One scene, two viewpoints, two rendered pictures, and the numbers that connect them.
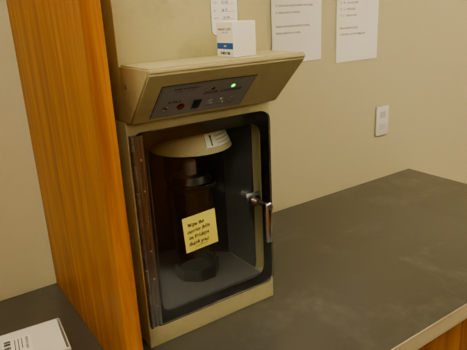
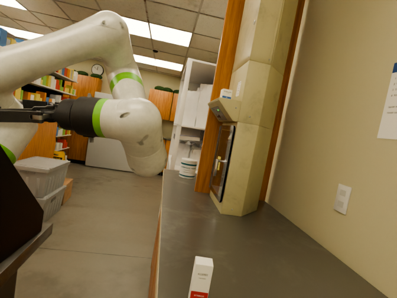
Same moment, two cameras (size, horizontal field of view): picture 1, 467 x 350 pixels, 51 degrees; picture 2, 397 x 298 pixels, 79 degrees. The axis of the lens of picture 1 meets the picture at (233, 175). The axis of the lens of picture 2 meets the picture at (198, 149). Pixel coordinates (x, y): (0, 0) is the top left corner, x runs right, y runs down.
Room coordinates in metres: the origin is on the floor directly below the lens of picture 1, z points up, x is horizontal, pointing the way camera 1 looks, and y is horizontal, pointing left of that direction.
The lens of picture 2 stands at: (1.38, -1.23, 1.34)
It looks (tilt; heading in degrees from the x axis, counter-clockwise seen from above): 5 degrees down; 115
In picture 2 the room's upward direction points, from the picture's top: 10 degrees clockwise
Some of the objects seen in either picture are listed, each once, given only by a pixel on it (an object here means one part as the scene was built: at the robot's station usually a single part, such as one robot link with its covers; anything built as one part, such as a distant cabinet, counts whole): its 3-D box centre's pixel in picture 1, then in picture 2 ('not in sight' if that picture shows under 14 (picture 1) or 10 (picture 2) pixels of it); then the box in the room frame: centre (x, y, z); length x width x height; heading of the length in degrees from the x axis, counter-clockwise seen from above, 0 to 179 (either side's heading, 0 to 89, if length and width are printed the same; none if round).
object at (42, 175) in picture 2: not in sight; (40, 175); (-1.37, 0.51, 0.49); 0.60 x 0.42 x 0.33; 124
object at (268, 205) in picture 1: (263, 219); (218, 167); (0.97, -0.06, 1.17); 0.05 x 0.03 x 0.10; 33
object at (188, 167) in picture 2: not in sight; (188, 168); (0.51, 0.51, 1.02); 0.13 x 0.13 x 0.15
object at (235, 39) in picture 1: (235, 38); (225, 95); (0.92, -0.02, 1.54); 0.05 x 0.05 x 0.06; 35
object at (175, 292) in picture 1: (212, 217); (220, 160); (0.93, 0.05, 1.19); 0.30 x 0.01 x 0.40; 123
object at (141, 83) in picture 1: (217, 86); (221, 111); (0.89, 0.02, 1.46); 0.32 x 0.11 x 0.10; 124
